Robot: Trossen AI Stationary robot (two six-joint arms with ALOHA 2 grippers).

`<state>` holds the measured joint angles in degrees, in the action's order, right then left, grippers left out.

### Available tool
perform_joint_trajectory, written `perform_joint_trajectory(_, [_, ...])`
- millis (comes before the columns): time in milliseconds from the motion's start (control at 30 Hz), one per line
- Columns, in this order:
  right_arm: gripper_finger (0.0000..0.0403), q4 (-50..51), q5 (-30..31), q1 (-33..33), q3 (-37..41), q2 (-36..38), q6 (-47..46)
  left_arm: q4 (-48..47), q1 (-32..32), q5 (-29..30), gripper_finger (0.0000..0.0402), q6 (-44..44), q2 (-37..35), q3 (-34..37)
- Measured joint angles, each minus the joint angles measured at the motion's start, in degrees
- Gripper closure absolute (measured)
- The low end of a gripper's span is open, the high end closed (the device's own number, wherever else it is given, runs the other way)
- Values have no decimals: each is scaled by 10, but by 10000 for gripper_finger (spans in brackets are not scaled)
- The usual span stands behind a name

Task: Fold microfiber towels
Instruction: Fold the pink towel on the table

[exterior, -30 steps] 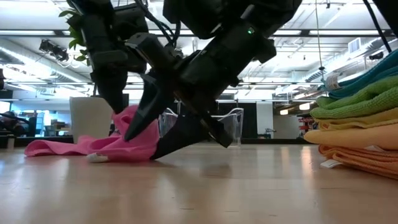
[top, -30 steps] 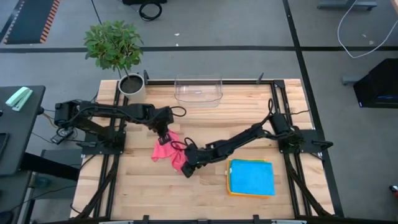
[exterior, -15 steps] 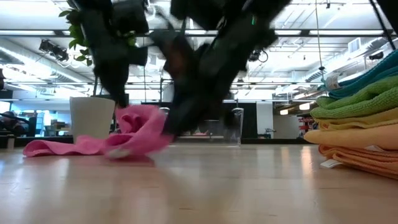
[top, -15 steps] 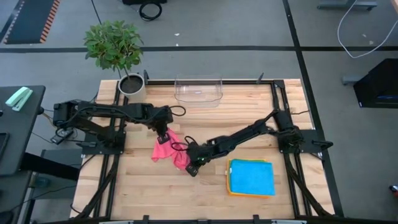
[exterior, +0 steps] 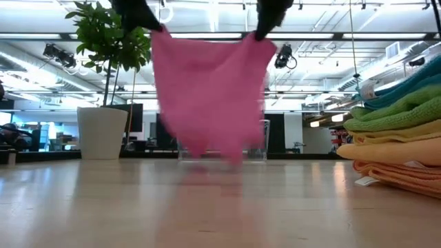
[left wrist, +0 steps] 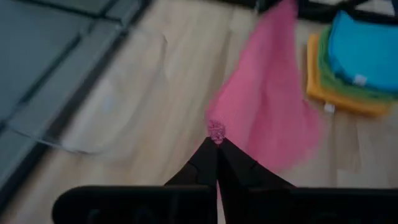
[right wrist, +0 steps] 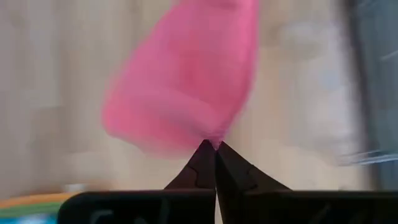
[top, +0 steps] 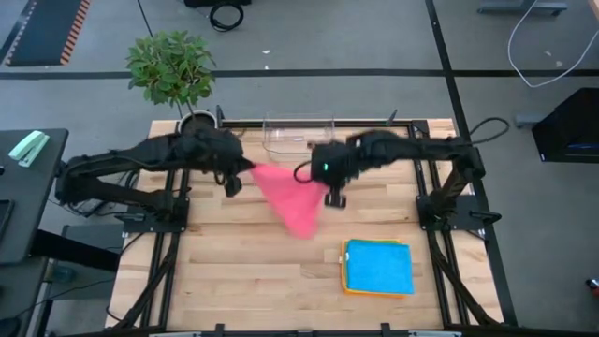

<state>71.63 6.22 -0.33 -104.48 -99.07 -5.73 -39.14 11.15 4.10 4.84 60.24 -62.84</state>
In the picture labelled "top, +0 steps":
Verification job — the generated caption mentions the black side desk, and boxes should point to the black side desk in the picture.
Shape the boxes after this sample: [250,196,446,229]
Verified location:
[0,128,70,266]

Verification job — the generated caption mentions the black metal table frame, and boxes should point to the black metal table frame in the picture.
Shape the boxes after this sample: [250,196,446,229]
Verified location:
[111,105,519,337]

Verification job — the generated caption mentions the mint green stapler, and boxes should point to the mint green stapler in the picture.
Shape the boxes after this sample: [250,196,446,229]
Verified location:
[7,130,51,169]

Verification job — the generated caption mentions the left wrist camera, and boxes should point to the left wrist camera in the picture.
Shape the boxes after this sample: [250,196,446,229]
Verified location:
[224,175,243,198]

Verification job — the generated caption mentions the green plant in white pot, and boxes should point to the green plant in white pot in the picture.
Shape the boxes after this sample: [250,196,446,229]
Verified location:
[126,30,222,137]

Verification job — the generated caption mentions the grey cabinet foot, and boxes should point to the grey cabinet foot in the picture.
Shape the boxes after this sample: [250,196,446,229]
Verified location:
[514,113,547,130]

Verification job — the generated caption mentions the blue microfiber towel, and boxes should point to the blue microfiber towel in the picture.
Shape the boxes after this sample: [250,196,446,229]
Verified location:
[344,239,416,296]

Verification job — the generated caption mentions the black equipment box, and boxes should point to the black equipment box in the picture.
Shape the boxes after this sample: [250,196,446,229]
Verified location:
[183,0,253,7]

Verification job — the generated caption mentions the pink microfiber towel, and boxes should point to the pink microfiber towel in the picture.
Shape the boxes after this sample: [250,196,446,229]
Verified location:
[250,162,330,241]

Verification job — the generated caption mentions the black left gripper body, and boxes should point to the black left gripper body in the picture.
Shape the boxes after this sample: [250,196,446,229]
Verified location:
[205,133,249,182]

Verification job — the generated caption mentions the grey desk foot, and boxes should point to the grey desk foot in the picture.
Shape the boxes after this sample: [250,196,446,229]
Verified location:
[476,0,570,15]

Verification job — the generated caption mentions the coiled black cable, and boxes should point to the coiled black cable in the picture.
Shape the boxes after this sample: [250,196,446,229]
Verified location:
[209,3,245,33]

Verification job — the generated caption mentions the black desk base beam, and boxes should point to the black desk base beam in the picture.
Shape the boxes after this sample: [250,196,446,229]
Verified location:
[32,228,121,273]

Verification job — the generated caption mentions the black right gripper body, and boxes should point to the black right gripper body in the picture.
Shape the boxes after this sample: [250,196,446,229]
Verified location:
[309,139,362,194]

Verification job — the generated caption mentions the thin black floor cable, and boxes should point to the thin black floor cable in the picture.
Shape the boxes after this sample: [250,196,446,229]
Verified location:
[137,0,154,37]

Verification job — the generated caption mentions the black cabinet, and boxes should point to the black cabinet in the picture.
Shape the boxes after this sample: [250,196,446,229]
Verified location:
[532,87,599,164]

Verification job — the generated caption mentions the white floor cable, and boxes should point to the white floor cable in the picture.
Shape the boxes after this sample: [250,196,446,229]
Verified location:
[507,0,599,89]

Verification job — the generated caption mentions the black floor mat orange stripes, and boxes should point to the black floor mat orange stripes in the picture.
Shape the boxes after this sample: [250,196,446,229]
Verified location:
[0,0,91,66]

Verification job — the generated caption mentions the clear plastic bin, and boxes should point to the clear plastic bin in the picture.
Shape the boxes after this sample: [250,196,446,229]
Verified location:
[261,110,337,163]

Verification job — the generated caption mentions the black right camera cable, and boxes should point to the black right camera cable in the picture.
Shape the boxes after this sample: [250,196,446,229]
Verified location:
[293,160,315,184]

